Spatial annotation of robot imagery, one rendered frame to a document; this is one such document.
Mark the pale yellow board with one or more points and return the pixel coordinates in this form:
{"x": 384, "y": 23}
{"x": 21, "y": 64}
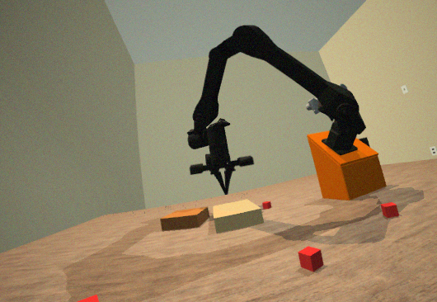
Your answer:
{"x": 236, "y": 215}

